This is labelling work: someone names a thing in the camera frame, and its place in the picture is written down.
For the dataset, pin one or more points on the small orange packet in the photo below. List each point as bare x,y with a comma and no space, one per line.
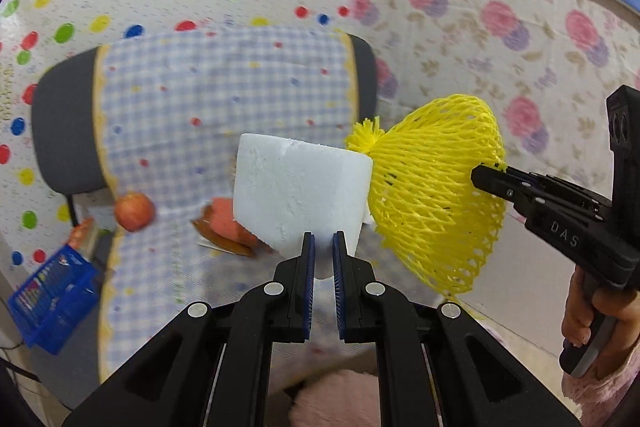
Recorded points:
82,234

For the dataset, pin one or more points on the grey office chair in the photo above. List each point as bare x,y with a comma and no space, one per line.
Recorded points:
65,122

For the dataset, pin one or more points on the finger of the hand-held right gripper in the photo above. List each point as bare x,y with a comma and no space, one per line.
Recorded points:
565,189
495,184

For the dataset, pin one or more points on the yellow foam fruit net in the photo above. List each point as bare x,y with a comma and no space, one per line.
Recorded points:
435,207

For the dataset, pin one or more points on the blue checkered chair cloth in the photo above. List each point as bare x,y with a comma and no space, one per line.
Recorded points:
200,92

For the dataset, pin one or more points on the white foam block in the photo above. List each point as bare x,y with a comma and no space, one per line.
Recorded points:
295,197

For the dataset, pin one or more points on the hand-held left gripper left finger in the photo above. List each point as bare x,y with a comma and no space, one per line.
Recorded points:
308,287

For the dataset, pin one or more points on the orange red wrapper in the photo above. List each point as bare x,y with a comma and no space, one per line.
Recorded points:
222,227

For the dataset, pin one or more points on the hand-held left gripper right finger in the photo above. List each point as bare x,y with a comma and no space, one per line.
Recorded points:
340,287

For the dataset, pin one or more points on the red apple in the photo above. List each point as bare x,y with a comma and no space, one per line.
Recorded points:
134,212

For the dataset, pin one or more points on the person's right forearm pink sleeve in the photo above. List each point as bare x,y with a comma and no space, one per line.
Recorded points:
600,392

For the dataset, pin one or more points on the blue plastic basket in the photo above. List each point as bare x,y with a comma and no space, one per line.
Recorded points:
52,297

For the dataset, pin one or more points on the pink floral cloth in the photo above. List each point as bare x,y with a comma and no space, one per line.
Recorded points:
500,57

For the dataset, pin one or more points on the person's right hand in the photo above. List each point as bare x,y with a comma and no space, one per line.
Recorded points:
582,312

